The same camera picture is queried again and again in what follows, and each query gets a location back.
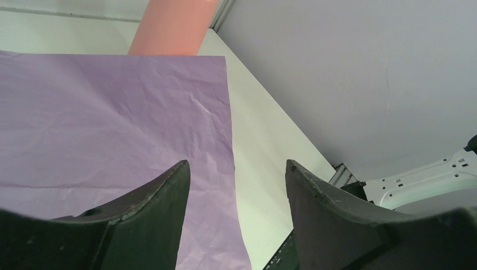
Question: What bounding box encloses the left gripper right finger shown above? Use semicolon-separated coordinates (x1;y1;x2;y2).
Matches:
285;160;476;269

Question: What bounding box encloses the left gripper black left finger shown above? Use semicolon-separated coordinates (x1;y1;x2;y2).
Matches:
1;160;191;269

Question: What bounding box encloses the pink paper flower bouquet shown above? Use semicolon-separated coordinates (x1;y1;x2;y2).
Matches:
1;51;251;269

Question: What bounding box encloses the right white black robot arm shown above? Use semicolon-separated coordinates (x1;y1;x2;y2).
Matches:
364;137;476;215

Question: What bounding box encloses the pink cylindrical vase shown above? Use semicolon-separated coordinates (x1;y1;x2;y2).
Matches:
128;0;219;55

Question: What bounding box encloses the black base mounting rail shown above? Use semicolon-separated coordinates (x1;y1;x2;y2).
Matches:
263;230;300;270

